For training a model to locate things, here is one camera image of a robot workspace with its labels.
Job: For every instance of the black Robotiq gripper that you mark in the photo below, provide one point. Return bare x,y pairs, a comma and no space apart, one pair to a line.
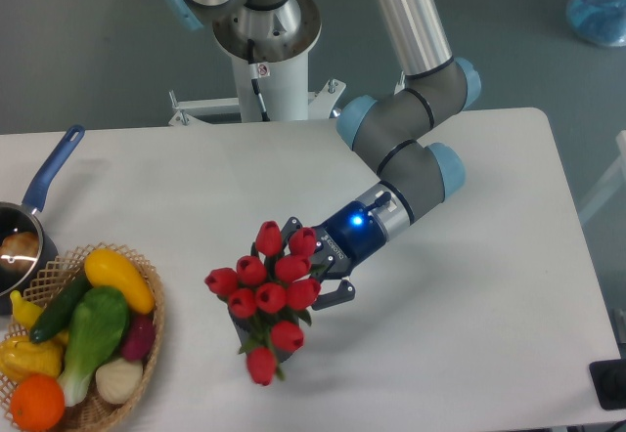
347,238

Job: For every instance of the red tulip bouquet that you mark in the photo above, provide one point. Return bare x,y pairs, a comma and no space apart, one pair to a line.
267,294

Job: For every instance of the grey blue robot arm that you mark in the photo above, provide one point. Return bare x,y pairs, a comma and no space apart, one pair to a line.
435,85

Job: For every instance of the dark grey ribbed vase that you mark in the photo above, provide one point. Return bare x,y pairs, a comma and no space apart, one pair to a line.
288,356

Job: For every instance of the purple red radish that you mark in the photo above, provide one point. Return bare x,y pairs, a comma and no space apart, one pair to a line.
139,339

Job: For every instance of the yellow squash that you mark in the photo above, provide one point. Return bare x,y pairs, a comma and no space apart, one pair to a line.
105,267

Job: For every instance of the green bok choy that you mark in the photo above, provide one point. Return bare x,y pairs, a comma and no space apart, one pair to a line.
95,330

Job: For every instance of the white garlic bulb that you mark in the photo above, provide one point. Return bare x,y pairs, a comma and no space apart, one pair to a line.
117,380

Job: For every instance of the dark green cucumber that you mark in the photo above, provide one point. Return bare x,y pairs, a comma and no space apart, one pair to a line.
57,315

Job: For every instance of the brown bread roll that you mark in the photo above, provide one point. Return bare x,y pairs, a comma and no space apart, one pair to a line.
19,252

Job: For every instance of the black device at table edge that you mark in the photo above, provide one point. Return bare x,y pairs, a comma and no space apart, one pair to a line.
609,382

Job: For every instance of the yellow bell pepper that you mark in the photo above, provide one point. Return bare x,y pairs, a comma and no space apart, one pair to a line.
20,358

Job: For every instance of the orange fruit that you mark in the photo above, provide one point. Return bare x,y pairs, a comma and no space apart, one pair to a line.
38,403

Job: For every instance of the blue plastic bag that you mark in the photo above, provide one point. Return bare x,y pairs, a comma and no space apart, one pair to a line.
601,22

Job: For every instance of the white metal base frame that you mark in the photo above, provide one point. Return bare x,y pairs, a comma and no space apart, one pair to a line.
322,104

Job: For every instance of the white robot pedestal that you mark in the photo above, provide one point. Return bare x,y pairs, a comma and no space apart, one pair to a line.
269,52

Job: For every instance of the blue handled saucepan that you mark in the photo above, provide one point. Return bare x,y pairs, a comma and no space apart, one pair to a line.
22,217

